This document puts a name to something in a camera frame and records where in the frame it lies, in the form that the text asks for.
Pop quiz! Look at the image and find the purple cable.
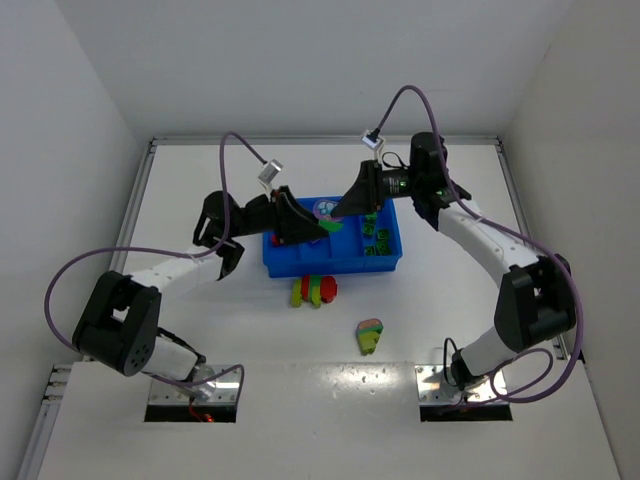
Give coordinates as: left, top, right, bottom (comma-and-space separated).
375, 84, 585, 404
43, 130, 271, 399

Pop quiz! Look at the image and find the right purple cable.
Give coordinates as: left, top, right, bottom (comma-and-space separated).
375, 84, 585, 404

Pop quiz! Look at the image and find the purple paw print lego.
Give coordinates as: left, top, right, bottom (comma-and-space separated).
312, 199, 342, 222

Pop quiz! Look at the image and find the green lego cluster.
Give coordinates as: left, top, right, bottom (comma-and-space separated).
375, 240, 392, 256

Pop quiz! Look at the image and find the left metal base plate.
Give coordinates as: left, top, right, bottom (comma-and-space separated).
144, 364, 244, 424

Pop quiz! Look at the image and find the striped red green lego stack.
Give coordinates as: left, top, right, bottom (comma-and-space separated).
290, 275, 338, 308

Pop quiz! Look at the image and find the blue divided plastic bin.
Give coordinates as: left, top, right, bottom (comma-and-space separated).
262, 200, 403, 278

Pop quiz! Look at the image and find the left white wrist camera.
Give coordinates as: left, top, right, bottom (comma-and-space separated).
258, 159, 283, 190

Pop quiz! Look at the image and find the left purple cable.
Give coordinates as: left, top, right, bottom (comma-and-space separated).
43, 130, 271, 399

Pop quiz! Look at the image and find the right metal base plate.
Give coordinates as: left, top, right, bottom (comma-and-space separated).
415, 364, 513, 423

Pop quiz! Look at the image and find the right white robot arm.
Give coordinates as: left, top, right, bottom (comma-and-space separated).
332, 132, 578, 389

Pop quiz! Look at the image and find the green curved lego piece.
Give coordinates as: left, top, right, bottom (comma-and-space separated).
318, 220, 343, 233

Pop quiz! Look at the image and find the metal base plate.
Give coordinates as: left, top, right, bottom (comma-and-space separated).
415, 364, 513, 423
144, 364, 244, 424

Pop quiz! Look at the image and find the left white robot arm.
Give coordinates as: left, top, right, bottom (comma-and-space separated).
72, 186, 329, 397

